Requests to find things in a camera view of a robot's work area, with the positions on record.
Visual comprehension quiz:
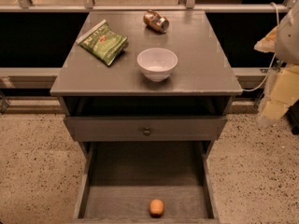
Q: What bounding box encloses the small orange fruit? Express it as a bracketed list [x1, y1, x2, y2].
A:
[149, 199, 164, 217]

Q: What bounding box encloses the closed grey top drawer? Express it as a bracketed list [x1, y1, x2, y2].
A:
[64, 116, 227, 142]

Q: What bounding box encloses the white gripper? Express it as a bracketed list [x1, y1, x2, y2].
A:
[254, 27, 299, 125]

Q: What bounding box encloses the white ceramic bowl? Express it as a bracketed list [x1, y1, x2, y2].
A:
[137, 48, 178, 82]

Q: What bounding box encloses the crushed brown soda can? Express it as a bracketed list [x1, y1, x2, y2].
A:
[143, 10, 169, 33]

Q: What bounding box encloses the green chip bag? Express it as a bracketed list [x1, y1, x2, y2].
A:
[76, 20, 129, 66]

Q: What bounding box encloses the white cable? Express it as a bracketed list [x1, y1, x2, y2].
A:
[242, 2, 280, 93]

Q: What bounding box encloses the round brass drawer knob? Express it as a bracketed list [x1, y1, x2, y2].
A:
[143, 127, 151, 136]

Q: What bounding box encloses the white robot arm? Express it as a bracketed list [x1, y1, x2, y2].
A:
[254, 2, 299, 125]

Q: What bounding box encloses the grey wooden drawer cabinet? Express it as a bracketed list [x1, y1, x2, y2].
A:
[50, 9, 244, 161]

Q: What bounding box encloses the open grey middle drawer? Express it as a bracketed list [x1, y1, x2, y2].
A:
[72, 142, 220, 224]

